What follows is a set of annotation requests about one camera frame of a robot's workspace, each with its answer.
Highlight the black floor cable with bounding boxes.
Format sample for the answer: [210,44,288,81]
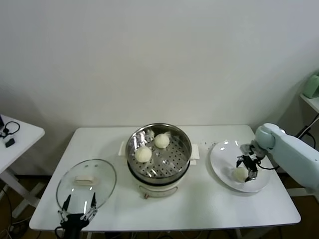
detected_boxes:
[0,185,13,239]

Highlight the white round plate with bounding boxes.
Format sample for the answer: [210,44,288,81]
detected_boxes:
[209,140,271,193]

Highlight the mint green appliance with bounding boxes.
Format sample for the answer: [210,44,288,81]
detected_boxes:
[304,71,319,99]

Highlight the white side table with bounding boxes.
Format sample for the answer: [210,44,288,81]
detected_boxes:
[0,114,46,220]

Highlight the perforated stainless steel steamer basket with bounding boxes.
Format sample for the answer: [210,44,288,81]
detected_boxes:
[125,123,192,185]

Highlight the glass lid with cream handle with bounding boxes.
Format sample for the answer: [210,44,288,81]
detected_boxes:
[56,158,117,215]

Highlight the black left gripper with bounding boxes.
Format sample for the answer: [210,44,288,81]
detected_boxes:
[57,191,98,226]

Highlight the cream electric cooker base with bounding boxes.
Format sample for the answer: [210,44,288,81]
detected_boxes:
[117,140,200,200]

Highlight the black headset with cable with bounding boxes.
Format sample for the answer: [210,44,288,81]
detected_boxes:
[0,121,20,139]

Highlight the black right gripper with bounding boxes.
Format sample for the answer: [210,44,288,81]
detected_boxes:
[236,143,266,183]

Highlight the white steamed baozi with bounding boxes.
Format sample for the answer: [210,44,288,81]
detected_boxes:
[154,133,170,149]
[135,146,153,164]
[230,167,250,183]

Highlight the white wall cable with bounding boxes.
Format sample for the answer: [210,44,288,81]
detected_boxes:
[298,114,319,139]

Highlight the white shelf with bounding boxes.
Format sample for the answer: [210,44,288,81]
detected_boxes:
[300,93,319,113]

